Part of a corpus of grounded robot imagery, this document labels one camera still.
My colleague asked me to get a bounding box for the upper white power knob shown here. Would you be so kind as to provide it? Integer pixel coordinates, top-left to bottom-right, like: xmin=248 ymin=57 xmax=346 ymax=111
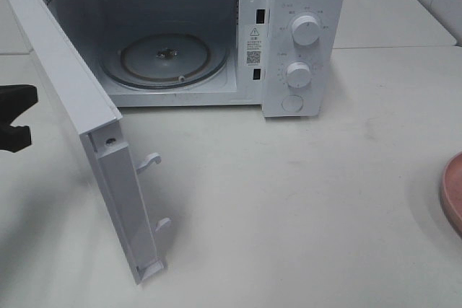
xmin=291 ymin=14 xmax=321 ymax=46

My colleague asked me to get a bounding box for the pink round plate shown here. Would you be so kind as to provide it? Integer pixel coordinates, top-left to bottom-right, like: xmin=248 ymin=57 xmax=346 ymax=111
xmin=440 ymin=153 xmax=461 ymax=237

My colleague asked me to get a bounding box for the white timer knob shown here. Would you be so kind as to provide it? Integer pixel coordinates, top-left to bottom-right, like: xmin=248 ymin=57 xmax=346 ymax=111
xmin=286 ymin=62 xmax=312 ymax=89

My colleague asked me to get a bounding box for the white microwave oven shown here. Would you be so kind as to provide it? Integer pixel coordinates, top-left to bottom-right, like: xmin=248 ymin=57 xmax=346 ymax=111
xmin=44 ymin=0 xmax=343 ymax=118

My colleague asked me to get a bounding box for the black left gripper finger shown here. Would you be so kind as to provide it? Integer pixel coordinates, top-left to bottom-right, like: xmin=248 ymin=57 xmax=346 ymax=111
xmin=1 ymin=84 xmax=38 ymax=126
xmin=0 ymin=124 xmax=32 ymax=152

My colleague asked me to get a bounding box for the round white door button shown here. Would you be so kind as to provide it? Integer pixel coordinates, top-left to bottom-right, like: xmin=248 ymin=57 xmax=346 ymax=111
xmin=282 ymin=95 xmax=303 ymax=113

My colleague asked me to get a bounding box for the glass microwave turntable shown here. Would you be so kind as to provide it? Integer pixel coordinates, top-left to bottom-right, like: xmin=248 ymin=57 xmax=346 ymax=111
xmin=100 ymin=32 xmax=230 ymax=90

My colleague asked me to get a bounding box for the white microwave door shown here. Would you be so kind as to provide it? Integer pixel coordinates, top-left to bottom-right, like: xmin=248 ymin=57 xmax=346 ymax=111
xmin=7 ymin=0 xmax=170 ymax=283

